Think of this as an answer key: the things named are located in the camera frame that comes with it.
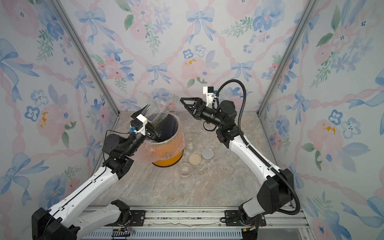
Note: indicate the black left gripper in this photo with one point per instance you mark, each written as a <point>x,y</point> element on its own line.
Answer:
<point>152,135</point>

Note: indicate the left aluminium corner post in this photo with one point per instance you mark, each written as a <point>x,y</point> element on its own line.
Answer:
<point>86,58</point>

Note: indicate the aluminium corner post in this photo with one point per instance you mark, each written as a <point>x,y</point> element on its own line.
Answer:
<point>86,58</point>
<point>300,28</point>

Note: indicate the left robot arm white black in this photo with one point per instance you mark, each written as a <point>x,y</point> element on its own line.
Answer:
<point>64,220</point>

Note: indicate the grey metal jar lid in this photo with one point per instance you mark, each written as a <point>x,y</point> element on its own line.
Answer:
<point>207,153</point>

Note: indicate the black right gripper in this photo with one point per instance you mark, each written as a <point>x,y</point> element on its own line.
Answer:
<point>199,112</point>

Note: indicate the translucent plastic jar lid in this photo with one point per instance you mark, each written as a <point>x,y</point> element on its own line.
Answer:
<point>222,159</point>

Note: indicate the orange trash bin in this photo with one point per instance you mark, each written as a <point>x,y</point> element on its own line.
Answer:
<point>168,147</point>

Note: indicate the right aluminium corner post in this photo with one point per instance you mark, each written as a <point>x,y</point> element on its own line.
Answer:
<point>300,28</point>

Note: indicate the aluminium frame rail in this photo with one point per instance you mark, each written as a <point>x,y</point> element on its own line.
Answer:
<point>168,223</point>

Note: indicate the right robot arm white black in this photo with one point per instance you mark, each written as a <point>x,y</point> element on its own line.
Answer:
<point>277,192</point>

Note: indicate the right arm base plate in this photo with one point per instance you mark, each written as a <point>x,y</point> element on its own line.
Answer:
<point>236,218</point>

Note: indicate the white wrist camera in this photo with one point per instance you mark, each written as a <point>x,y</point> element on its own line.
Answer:
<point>210,95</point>
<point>138,125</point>

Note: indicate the glass jar with tea leaves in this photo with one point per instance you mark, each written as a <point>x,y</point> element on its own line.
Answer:
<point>190,142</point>

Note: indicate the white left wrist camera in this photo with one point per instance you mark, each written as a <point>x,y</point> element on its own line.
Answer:
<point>138,125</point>

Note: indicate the beige jar lid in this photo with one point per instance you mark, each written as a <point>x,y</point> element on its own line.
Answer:
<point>195,159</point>

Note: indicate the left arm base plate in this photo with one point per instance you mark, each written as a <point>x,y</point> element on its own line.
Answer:
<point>137,218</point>

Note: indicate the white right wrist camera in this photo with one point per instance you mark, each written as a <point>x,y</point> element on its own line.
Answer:
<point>210,95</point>

